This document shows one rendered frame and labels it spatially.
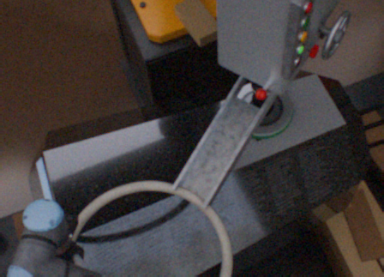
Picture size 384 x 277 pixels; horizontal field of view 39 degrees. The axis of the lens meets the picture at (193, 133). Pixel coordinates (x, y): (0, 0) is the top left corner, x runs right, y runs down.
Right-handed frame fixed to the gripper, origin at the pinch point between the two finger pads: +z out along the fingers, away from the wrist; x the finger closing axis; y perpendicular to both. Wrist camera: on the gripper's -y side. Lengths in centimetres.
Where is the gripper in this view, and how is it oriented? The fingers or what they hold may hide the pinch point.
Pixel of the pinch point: (70, 261)
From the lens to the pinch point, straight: 170.6
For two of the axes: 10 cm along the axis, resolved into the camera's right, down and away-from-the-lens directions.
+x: 10.0, 0.4, -0.2
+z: -0.1, 5.6, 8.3
